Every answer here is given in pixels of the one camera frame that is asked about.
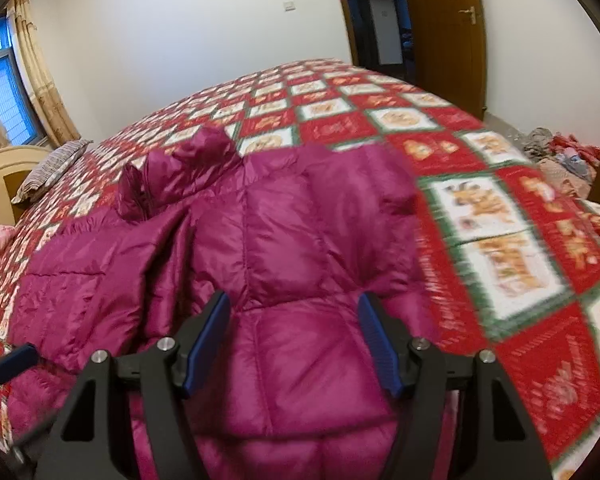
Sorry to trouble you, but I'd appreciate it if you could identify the right beige curtain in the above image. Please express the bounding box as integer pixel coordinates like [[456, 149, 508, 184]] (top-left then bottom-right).
[[6, 0, 81, 148]]

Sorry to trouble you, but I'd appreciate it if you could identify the brown wooden door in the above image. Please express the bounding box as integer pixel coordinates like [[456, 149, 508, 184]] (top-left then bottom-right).
[[406, 0, 486, 119]]

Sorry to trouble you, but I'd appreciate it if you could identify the blue window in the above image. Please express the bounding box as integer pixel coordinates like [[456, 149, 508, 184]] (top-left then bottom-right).
[[0, 14, 45, 145]]

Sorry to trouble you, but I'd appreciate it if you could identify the red patterned bed quilt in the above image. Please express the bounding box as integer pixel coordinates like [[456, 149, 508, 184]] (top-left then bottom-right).
[[0, 58, 600, 479]]

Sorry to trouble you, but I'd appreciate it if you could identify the cream wooden headboard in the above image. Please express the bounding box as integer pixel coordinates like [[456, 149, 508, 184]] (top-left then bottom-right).
[[0, 145, 50, 226]]

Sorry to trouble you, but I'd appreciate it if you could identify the clothes pile on floor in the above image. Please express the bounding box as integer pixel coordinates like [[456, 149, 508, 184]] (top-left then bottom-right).
[[520, 128, 600, 198]]

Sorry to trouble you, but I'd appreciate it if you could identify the striped grey pillow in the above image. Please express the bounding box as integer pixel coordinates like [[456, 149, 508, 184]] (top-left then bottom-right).
[[12, 139, 91, 205]]

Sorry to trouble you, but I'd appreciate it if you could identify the metal door handle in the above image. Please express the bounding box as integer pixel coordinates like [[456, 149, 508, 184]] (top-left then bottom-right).
[[458, 6, 477, 25]]

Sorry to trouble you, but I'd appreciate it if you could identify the magenta puffer jacket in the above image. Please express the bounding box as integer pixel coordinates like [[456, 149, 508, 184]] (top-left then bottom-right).
[[7, 128, 436, 479]]

